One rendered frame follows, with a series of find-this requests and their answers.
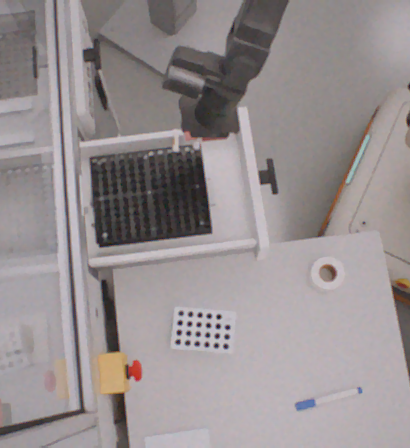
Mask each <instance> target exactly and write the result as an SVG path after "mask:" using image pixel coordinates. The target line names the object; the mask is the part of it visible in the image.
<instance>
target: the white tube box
mask: <svg viewBox="0 0 410 448"><path fill-rule="evenodd" d="M226 315H230V316H231V319H230V321H226V320H225V316H226ZM234 325H236V312H227V311H216V309H205V308H193V307H182V306H174V313H173V323H172V332H171V343H170V348H171V349H177V350H187V351H199V352H210V353H221V354H232V352H233V339H234Z"/></svg>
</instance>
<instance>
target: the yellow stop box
mask: <svg viewBox="0 0 410 448"><path fill-rule="evenodd" d="M97 358H98V371H100V384H101V393H102V395H108V394H115V393H124V392H129V391H130V390H131V386H130V380H131V377H130V372H129V366H130V363H127V355H126V354H125V353H121V352H116V353H108V354H100V355H98V357H97Z"/></svg>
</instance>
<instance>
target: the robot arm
mask: <svg viewBox="0 0 410 448"><path fill-rule="evenodd" d="M289 2H290V0H243V1H242V3H241V5H240V8H239V10H238V13H237V15H236V17H234V19H233V22H232V24H231V27H230V29H229V32H228V34H227V37H226V44H225V56H221V55H218V53H215V52H212V51H209V50H207V51H206V52H204V51H201V50H197V49H194V48H189V47H186V46H182V45H179V46H177V47H176V48H175V50H174V53H173V55H172V57H170V59H169V63H168V65H167V68H166V71H165V75H164V78H163V82H162V89H165V90H167V91H170V92H173V93H177V94H180V95H183V96H181V98H180V99H179V109H181V120H182V122H181V130H182V132H183V133H184V135H185V141H186V142H188V141H192V140H197V139H198V137H202V142H208V141H222V140H227V139H228V136H229V133H235V134H237V133H238V132H239V131H240V124H239V117H238V108H237V105H238V104H239V103H240V101H241V100H242V99H243V97H244V96H245V95H246V93H247V89H248V83H249V81H250V80H252V79H254V78H256V77H257V76H258V75H259V74H261V72H262V70H263V68H264V66H265V64H266V62H267V59H268V57H269V55H270V53H271V46H272V44H273V42H274V39H275V37H276V35H277V32H278V29H279V27H280V24H281V20H282V17H283V14H284V13H285V10H286V8H287V5H288V3H289ZM200 95H202V97H199V96H200Z"/></svg>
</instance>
